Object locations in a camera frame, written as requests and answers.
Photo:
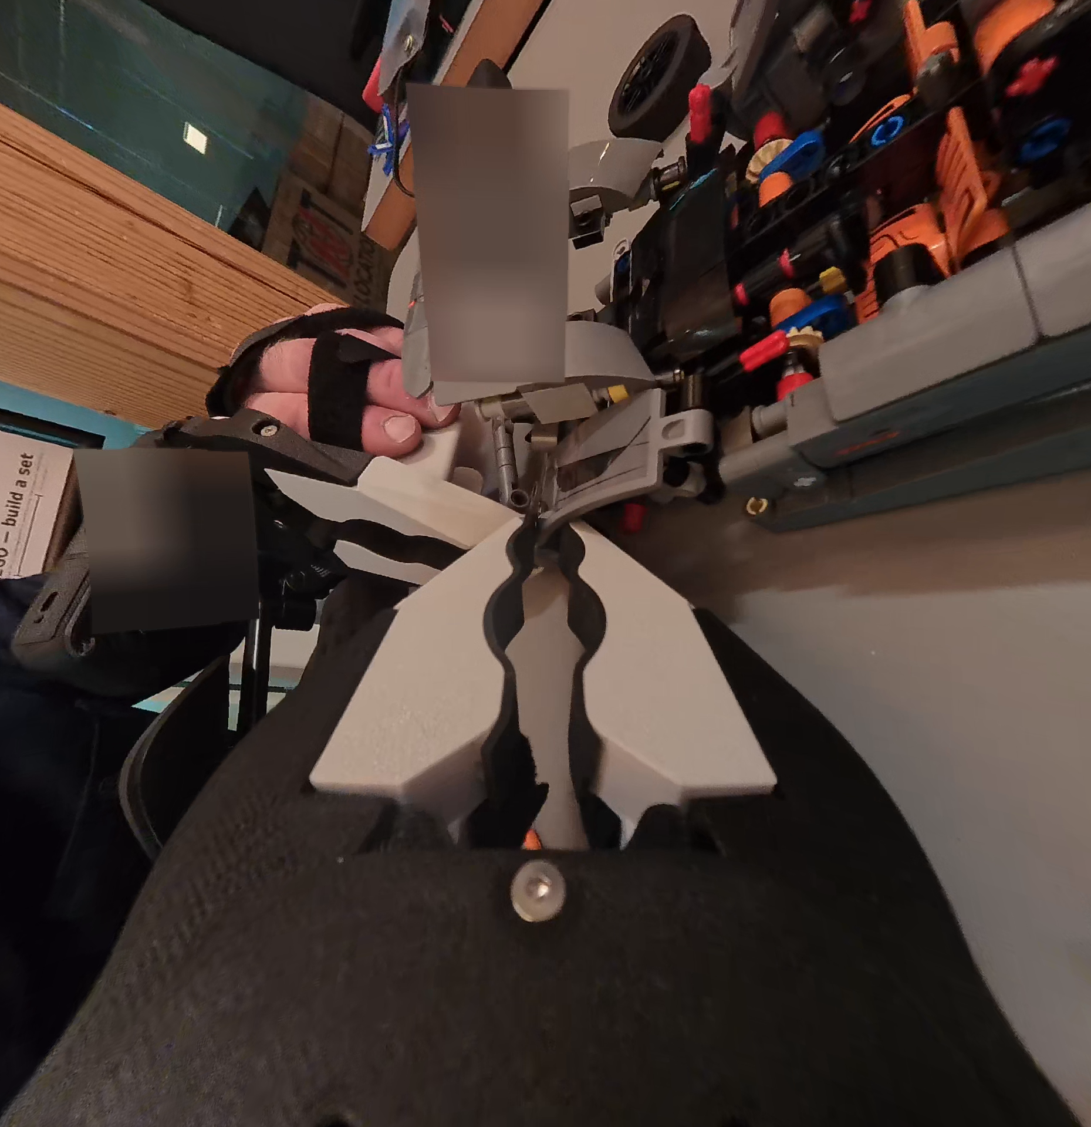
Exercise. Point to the grey lego car model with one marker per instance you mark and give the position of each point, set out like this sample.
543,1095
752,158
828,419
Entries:
914,361

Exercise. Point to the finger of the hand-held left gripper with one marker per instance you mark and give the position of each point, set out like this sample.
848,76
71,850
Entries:
422,501
387,567

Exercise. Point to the plywood panel stack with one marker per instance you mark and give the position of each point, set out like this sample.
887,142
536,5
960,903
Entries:
113,263

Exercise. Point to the cardboard boxes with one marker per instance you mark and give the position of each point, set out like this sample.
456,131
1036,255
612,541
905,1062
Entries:
321,228

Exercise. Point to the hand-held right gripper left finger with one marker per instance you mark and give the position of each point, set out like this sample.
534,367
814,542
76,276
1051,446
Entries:
413,703

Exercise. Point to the black lego tire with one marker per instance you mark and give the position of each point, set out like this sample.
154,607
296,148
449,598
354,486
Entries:
660,70

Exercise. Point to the white printed sign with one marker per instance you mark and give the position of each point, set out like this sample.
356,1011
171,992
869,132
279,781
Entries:
17,510

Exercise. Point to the person's left hand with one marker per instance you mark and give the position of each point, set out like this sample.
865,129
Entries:
391,396

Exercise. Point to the black metal rod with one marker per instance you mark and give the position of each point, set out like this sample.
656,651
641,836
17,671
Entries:
258,677

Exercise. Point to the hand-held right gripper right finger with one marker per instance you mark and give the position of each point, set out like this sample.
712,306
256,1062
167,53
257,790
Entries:
677,703

